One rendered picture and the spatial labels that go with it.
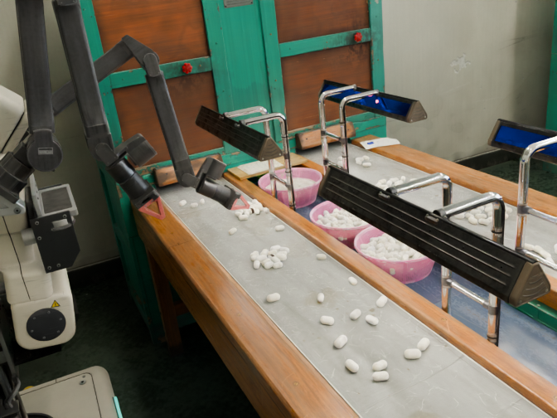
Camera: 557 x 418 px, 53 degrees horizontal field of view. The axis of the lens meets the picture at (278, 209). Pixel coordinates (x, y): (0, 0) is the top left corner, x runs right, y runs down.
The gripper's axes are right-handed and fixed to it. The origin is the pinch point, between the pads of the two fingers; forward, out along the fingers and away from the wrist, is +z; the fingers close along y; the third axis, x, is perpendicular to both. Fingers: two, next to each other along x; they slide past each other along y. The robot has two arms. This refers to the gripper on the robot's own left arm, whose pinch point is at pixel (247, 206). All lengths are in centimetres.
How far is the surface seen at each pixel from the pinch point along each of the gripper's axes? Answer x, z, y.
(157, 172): 8, -15, 54
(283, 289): 13.0, -1.3, -43.9
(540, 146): -50, 19, -81
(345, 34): -85, 35, 57
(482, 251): -20, -15, -108
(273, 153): -19.8, -11.7, -20.4
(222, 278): 19.2, -13.4, -31.1
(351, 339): 12, 1, -74
